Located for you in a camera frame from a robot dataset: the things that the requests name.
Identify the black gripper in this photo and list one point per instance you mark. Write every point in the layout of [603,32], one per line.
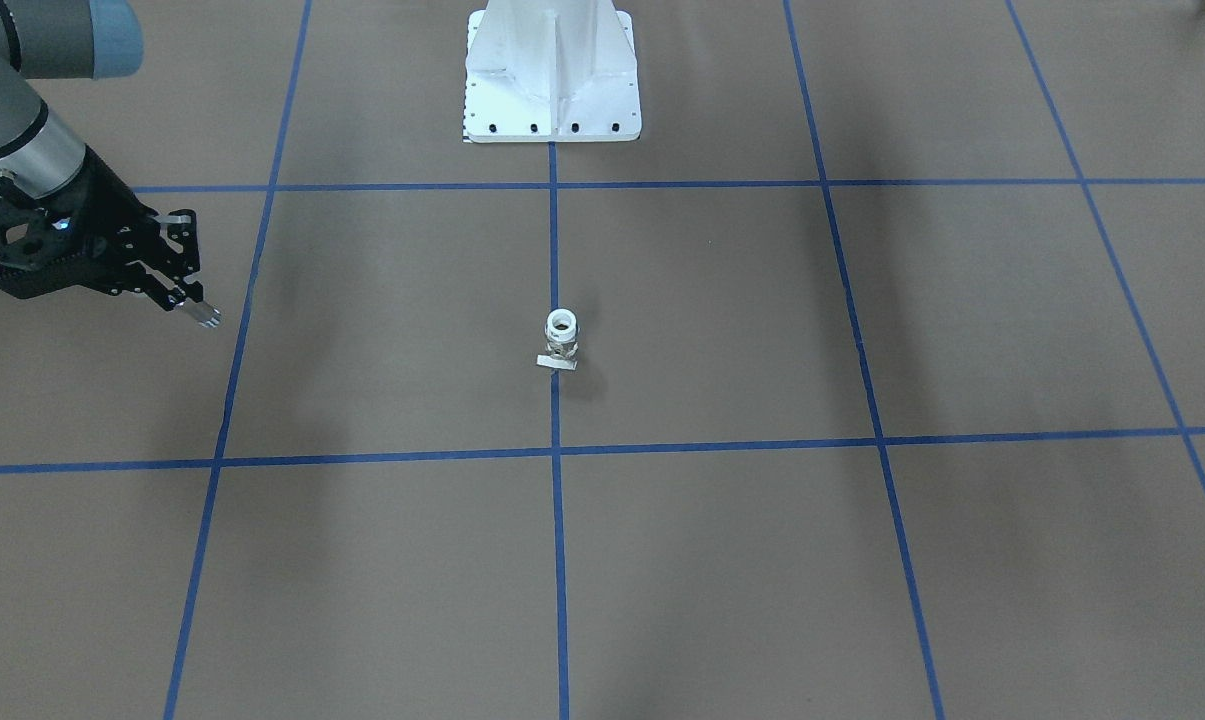
[112,206]

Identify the white PPR valve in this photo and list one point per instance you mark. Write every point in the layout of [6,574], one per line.
[561,336]

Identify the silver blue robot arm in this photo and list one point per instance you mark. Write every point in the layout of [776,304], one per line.
[57,40]

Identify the white pedestal column base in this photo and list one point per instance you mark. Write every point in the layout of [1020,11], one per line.
[551,72]

